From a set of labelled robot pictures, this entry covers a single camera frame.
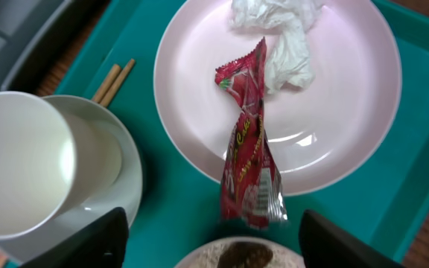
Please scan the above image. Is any brown food scrap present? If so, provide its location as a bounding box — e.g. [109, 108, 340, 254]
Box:
[217, 242, 273, 268]

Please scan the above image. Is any grey dishwasher rack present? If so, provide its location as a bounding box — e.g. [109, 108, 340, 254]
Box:
[0, 0, 100, 94]

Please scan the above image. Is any pink bowl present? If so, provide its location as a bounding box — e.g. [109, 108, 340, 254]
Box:
[175, 237, 306, 268]

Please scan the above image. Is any large white plate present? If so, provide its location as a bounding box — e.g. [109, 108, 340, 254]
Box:
[153, 0, 401, 196]

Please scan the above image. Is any white tissue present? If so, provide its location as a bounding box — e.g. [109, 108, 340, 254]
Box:
[230, 0, 325, 94]

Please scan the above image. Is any teal serving tray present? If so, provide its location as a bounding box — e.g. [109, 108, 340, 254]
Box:
[57, 0, 429, 267]

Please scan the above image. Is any grey small bowl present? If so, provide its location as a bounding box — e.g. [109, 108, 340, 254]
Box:
[0, 95, 144, 264]

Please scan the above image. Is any white paper cup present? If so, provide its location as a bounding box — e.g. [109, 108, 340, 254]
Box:
[0, 91, 123, 240]

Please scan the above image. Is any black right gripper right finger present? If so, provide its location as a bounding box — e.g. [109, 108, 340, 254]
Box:
[299, 210, 404, 268]

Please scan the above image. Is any red snack wrapper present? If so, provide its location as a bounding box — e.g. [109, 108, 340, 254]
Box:
[214, 39, 287, 229]

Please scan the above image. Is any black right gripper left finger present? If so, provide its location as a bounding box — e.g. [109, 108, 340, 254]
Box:
[21, 207, 129, 268]

